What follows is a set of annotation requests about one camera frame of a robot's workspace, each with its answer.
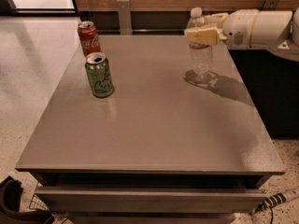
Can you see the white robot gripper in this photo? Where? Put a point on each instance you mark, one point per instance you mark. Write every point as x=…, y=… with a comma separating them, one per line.
x=239, y=28

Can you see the clear plastic water bottle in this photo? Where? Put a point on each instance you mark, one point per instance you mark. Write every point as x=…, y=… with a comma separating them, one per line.
x=201, y=54

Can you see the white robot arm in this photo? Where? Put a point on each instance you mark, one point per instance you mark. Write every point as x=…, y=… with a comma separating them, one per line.
x=277, y=32

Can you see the green LaCroix can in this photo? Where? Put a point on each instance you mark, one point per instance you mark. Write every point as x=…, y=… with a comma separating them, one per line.
x=98, y=73

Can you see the red Coca-Cola can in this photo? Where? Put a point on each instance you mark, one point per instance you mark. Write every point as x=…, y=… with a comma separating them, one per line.
x=88, y=37

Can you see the grey drawer front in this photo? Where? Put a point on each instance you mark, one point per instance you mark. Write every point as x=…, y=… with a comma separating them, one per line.
x=144, y=200

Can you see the right metal bracket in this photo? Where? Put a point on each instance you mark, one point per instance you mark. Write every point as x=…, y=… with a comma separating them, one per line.
x=270, y=4

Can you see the metal bracket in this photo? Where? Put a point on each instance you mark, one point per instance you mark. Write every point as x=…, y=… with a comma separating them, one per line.
x=124, y=15
x=270, y=4

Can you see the left metal bracket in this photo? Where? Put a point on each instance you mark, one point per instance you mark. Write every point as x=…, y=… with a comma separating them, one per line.
x=124, y=15

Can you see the wire mesh basket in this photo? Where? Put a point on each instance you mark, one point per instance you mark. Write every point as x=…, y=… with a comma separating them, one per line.
x=37, y=204

